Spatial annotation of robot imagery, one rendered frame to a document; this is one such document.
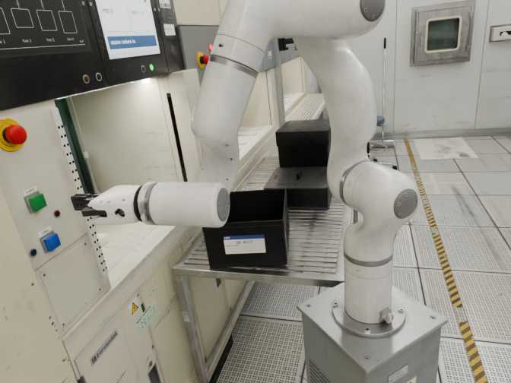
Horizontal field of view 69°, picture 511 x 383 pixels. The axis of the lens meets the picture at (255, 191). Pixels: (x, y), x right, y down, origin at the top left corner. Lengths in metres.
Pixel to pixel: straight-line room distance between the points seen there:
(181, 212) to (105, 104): 1.02
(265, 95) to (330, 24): 2.19
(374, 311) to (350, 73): 0.58
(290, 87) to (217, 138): 3.71
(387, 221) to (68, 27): 0.87
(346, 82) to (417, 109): 4.76
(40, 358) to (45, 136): 0.49
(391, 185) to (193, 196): 0.40
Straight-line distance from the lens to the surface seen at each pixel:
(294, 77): 4.31
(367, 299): 1.00
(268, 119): 2.87
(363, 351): 0.99
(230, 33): 0.66
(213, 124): 0.64
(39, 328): 0.99
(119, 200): 0.74
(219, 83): 0.64
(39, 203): 0.93
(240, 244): 1.25
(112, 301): 1.16
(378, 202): 0.80
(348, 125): 0.79
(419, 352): 1.10
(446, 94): 5.52
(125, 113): 1.59
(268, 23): 0.67
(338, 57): 0.80
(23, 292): 0.94
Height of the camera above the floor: 1.47
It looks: 22 degrees down
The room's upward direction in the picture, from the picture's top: 7 degrees counter-clockwise
